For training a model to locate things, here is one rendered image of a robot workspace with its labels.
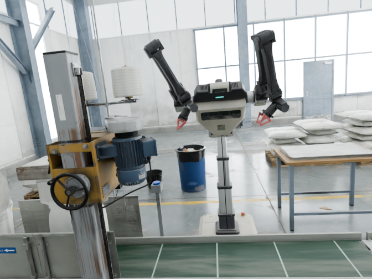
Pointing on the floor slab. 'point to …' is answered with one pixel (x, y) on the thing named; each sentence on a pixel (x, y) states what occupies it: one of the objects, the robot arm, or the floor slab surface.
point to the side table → (316, 191)
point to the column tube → (76, 160)
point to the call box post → (160, 214)
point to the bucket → (154, 176)
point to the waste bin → (192, 168)
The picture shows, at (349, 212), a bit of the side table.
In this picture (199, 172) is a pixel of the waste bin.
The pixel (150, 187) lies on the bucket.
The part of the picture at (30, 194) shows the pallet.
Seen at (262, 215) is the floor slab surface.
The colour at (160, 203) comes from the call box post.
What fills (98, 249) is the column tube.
